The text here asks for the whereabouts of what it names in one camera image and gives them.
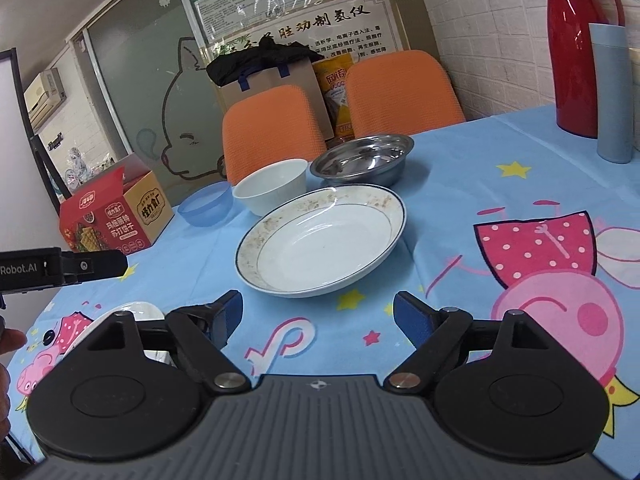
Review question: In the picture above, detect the framed calligraphy poster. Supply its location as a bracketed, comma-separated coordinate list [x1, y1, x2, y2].
[192, 0, 407, 111]

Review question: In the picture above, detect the glass door with cartoon decal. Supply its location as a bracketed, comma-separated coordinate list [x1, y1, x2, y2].
[70, 0, 228, 207]

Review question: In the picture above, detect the white board with black frame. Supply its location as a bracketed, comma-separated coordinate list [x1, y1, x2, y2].
[0, 49, 32, 261]

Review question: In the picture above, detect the yellow snack packet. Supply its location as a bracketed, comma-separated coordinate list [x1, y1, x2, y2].
[312, 55, 359, 142]

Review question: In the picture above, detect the blue-rimmed white plate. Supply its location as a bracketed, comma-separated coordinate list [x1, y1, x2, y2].
[235, 184, 407, 299]

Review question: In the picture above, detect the blue plastic bowl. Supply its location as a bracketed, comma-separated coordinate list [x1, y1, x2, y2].
[178, 181, 234, 228]

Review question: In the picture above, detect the red snack box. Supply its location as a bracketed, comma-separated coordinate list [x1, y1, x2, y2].
[59, 167, 176, 254]

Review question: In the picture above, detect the orange chair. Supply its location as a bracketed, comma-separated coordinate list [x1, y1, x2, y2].
[222, 85, 329, 186]
[345, 50, 466, 139]

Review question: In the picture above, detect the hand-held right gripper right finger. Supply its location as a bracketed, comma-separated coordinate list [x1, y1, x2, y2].
[383, 290, 562, 393]

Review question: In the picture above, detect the person's left hand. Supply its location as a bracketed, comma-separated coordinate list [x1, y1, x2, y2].
[0, 327, 27, 436]

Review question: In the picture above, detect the black metal stand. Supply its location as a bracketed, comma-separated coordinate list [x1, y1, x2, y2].
[29, 132, 74, 212]

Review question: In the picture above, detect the stainless steel bowl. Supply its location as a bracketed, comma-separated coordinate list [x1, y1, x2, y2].
[309, 134, 415, 189]

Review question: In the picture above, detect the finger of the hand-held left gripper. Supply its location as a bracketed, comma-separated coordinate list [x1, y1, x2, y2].
[59, 249, 129, 287]

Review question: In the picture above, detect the light blue tumbler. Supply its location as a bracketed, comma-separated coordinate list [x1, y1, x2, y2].
[587, 22, 635, 165]

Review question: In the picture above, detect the white ceramic bowl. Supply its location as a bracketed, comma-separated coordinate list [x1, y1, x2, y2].
[232, 158, 309, 217]

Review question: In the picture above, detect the blue cartoon printed tablecloth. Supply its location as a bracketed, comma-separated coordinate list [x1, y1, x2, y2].
[0, 105, 640, 466]

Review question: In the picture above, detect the red thermos jug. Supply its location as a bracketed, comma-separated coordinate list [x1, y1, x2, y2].
[539, 0, 627, 140]

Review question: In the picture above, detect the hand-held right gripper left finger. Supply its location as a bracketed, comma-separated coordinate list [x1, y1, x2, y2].
[75, 290, 253, 396]

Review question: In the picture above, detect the beige air conditioner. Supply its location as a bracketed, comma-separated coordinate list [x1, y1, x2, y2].
[24, 67, 69, 131]

